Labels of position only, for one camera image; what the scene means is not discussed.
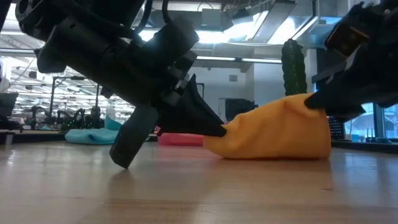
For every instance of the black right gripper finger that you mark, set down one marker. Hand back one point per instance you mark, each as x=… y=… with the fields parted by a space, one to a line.
x=342 y=99

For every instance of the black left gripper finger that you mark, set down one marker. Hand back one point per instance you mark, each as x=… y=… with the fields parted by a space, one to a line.
x=189 y=115

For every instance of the pink plastic basket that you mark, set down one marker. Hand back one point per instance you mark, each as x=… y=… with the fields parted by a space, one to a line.
x=180 y=140

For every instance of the orange microfiber towel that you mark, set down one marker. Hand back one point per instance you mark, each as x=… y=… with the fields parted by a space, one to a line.
x=273 y=130

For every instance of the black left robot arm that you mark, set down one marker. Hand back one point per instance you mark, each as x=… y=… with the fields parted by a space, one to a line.
x=71 y=43

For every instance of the blue microfiber towel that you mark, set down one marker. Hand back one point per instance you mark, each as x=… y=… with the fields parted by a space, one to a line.
x=90 y=137

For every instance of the black mesh chair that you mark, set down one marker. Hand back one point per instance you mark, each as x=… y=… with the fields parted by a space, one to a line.
x=337 y=129

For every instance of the black cabinet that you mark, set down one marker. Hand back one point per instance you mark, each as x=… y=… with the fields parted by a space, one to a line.
x=239 y=109

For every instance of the person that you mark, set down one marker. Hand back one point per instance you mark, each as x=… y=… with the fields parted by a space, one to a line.
x=95 y=116

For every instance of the green cactus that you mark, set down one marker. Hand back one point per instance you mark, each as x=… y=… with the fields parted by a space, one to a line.
x=293 y=68

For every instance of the long ceiling light strip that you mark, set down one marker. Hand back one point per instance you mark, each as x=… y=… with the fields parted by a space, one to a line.
x=248 y=60

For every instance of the dark monitor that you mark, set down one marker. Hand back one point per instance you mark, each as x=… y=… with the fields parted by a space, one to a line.
x=7 y=104

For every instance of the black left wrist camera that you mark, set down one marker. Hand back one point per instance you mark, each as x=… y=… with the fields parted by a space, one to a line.
x=171 y=40

